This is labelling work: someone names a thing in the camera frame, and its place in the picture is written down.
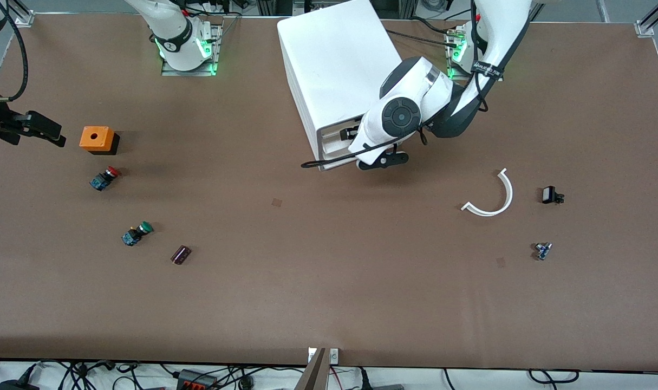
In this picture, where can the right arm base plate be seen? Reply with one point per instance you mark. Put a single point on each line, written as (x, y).
(193, 73)

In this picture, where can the small black component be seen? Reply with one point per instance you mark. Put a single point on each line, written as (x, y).
(548, 194)

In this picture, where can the orange box with hole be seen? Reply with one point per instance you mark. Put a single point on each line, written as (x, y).
(96, 138)

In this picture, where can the small blue electronic part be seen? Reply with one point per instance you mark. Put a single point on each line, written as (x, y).
(542, 251)

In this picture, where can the black orange power strip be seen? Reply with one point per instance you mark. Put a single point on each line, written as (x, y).
(196, 381)

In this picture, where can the red push button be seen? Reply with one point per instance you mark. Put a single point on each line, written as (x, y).
(104, 179)

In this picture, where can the metal table corner bracket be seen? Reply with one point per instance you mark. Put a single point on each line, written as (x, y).
(25, 19)
(645, 27)

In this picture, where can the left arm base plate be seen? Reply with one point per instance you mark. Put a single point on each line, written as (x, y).
(496, 77)

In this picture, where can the grey metal beam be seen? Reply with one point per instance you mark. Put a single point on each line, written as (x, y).
(313, 374)

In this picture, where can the green push button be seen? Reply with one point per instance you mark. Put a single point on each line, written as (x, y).
(136, 234)

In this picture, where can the white curved plastic strip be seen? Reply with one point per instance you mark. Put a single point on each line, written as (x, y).
(510, 192)

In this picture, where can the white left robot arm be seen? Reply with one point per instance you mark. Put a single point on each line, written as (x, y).
(491, 32)

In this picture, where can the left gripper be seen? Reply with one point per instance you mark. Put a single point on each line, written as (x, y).
(351, 132)

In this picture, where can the small metal bracket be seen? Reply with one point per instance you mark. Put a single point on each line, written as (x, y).
(312, 355)
(334, 356)

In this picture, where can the purple cylindrical capacitor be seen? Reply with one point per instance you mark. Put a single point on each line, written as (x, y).
(180, 254)

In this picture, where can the black power adapter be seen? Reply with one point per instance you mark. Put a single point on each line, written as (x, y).
(17, 385)

